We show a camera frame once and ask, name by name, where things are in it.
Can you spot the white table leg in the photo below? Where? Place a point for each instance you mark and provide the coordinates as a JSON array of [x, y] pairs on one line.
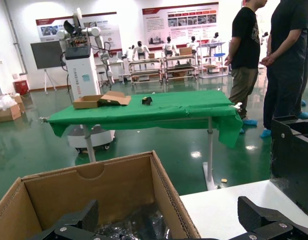
[[89, 145], [209, 155]]

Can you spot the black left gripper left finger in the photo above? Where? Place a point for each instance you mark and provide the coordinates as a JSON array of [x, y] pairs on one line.
[[76, 225]]

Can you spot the tan paper scrap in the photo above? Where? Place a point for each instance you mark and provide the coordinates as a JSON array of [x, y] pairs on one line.
[[223, 180]]

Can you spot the dark display board on stand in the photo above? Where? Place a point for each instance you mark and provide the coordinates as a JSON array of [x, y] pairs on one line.
[[46, 55]]

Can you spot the brown open cardboard box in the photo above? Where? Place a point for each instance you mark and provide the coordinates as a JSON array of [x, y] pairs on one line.
[[123, 180]]

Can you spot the person with dark trousers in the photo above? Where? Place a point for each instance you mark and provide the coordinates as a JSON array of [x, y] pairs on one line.
[[286, 37]]

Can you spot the black slotted plastic container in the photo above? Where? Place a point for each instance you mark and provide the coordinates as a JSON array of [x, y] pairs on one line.
[[291, 160]]

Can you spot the small black object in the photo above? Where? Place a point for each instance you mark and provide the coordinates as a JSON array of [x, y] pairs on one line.
[[146, 101]]

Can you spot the large wall poster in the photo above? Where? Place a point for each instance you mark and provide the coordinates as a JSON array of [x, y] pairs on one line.
[[178, 20]]

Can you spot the white wall pipe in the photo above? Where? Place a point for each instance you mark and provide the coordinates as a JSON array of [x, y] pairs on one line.
[[17, 42]]

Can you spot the cardboard box with plastic bags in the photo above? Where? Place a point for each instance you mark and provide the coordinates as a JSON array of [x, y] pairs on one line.
[[6, 112]]

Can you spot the metal workbench rack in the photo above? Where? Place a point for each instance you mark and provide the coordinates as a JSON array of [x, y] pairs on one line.
[[146, 72], [180, 67]]

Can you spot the white shelf rack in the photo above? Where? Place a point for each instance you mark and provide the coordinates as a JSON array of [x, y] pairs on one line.
[[213, 45]]

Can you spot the red box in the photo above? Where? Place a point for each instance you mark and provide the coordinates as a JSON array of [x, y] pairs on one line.
[[21, 87]]

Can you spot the white humanoid robot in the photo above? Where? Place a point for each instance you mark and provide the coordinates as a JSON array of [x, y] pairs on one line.
[[168, 46], [215, 38], [193, 45], [140, 48]]

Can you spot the person with khaki trousers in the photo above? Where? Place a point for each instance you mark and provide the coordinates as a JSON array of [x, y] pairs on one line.
[[244, 37]]

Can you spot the flat open cardboard box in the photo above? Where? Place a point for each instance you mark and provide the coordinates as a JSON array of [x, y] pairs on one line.
[[88, 102]]

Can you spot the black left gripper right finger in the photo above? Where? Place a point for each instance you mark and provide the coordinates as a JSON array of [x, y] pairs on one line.
[[269, 222]]

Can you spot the small cardboard box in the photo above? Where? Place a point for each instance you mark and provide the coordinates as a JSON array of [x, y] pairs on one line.
[[185, 51]]

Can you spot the blue shoe cover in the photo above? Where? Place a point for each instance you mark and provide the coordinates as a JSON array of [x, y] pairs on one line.
[[250, 122], [303, 103], [305, 115], [265, 133]]

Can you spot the silver antistatic bag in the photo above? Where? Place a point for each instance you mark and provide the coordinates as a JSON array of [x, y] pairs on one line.
[[133, 227]]

